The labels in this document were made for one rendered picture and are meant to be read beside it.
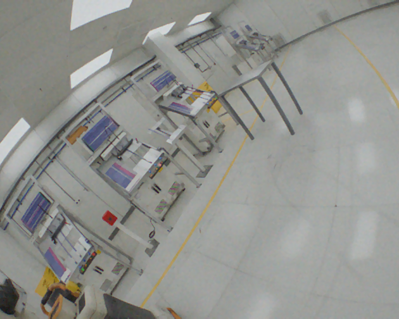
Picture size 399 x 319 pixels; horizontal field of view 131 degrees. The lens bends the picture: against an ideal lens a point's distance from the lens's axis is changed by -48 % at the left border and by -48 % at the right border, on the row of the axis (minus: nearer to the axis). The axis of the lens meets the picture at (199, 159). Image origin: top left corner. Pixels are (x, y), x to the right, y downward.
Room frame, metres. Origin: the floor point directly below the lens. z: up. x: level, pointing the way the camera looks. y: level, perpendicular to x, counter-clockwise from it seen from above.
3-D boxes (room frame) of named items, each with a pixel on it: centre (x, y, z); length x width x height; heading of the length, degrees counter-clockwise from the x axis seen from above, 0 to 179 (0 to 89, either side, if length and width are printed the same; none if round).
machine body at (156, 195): (2.57, 0.89, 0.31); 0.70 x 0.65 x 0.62; 120
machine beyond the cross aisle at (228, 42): (5.10, -3.42, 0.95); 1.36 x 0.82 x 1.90; 30
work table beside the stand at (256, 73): (1.89, -1.06, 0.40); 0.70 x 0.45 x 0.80; 22
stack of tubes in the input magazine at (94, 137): (2.49, 0.78, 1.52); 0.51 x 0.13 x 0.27; 120
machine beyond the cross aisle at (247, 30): (5.82, -4.68, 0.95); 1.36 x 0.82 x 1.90; 30
